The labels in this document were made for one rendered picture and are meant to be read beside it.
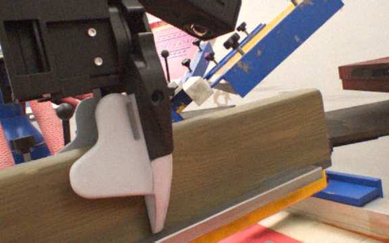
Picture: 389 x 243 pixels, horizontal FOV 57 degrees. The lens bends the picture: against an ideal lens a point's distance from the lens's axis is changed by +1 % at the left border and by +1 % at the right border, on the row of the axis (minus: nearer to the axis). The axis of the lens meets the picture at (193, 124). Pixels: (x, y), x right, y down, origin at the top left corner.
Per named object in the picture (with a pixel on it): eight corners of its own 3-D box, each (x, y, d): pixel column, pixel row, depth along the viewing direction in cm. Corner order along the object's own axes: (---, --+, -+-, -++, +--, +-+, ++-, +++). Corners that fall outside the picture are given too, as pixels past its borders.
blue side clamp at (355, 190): (388, 231, 44) (381, 177, 43) (364, 248, 42) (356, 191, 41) (235, 189, 70) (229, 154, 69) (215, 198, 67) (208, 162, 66)
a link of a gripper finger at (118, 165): (85, 261, 21) (44, 110, 21) (171, 224, 24) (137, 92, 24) (99, 273, 19) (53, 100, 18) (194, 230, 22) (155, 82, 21)
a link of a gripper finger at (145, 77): (128, 163, 23) (94, 34, 23) (152, 155, 24) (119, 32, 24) (158, 160, 19) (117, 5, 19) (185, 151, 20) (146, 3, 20)
